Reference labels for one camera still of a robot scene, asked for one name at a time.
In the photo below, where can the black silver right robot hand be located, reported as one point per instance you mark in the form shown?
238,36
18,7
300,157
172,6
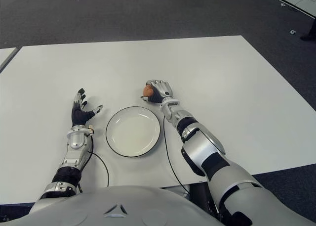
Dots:
161,90

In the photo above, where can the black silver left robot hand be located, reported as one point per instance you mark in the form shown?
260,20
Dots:
79,116

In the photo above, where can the red yellow apple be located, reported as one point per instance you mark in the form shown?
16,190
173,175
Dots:
148,90

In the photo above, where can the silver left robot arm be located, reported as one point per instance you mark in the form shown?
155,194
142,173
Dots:
75,142

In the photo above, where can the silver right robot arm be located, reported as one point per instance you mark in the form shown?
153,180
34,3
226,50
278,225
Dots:
202,149

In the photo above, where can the white plate with black rim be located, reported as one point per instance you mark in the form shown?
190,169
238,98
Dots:
133,132

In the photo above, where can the white side table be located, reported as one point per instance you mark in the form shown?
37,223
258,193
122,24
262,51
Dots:
6,56

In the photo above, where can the grey robot torso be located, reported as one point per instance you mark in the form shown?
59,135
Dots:
111,208

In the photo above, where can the dark shoe and trouser leg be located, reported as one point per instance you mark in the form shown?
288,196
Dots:
311,33

